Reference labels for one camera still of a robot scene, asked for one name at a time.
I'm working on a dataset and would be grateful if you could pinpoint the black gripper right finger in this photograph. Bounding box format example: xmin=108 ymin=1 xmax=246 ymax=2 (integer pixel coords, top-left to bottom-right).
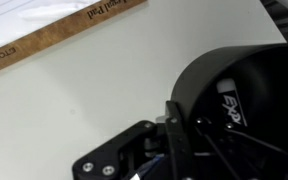
xmin=194 ymin=117 xmax=288 ymax=180

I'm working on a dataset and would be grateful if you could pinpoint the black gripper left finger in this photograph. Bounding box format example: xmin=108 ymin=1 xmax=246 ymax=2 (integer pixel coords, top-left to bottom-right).
xmin=165 ymin=101 xmax=195 ymax=180

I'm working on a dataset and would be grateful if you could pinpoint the black mug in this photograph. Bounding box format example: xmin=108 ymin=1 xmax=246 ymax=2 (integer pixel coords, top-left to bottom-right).
xmin=170 ymin=43 xmax=288 ymax=180

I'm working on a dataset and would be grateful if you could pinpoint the black dry erase marker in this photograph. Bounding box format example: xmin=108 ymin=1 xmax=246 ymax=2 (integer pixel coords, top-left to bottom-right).
xmin=216 ymin=78 xmax=247 ymax=126

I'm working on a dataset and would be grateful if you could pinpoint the white legal pad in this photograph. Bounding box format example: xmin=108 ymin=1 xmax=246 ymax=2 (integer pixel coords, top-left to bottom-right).
xmin=0 ymin=0 xmax=147 ymax=70

